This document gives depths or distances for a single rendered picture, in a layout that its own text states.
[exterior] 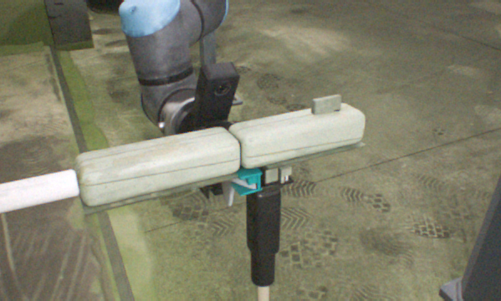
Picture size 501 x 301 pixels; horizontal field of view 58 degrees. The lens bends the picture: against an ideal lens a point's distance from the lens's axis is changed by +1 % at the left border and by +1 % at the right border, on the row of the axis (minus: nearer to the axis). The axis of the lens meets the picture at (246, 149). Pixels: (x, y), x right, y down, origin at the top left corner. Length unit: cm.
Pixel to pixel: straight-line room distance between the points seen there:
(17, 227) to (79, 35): 139
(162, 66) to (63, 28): 175
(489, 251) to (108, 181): 74
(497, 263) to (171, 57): 68
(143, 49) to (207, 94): 17
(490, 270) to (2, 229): 106
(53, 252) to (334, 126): 80
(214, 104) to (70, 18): 188
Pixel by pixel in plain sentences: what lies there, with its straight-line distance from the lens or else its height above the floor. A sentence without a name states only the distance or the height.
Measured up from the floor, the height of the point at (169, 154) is 56.
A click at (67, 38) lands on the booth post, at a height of 6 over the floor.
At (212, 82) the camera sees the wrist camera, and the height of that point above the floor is 56.
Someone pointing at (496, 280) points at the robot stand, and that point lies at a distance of 98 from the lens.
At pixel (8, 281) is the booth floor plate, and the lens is 110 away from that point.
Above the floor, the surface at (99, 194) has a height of 54.
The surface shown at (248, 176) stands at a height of 51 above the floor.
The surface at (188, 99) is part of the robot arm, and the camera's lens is 65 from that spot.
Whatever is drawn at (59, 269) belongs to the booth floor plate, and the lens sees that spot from 108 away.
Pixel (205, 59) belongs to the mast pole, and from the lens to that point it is 171.
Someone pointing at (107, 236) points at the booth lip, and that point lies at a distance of 113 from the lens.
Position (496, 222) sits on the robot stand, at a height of 24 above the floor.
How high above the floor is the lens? 78
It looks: 32 degrees down
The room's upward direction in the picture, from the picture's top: straight up
